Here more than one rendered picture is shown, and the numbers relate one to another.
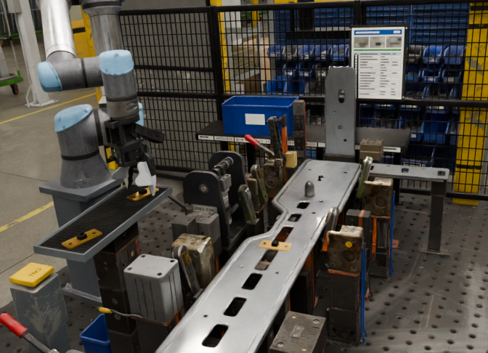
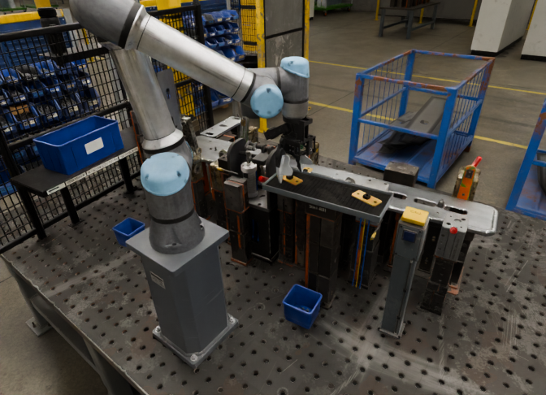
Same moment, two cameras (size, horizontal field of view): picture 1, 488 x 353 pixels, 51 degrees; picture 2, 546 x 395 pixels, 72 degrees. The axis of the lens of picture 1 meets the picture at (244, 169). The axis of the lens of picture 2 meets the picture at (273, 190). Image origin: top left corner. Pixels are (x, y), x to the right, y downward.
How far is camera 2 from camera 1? 1.74 m
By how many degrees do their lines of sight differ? 73
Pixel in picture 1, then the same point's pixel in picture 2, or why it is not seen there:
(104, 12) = not seen: hidden behind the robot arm
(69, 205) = (205, 261)
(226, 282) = not seen: hidden behind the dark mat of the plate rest
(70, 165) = (192, 220)
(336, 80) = (163, 82)
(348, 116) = (175, 107)
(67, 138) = (188, 192)
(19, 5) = not seen: outside the picture
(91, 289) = (221, 327)
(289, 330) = (400, 169)
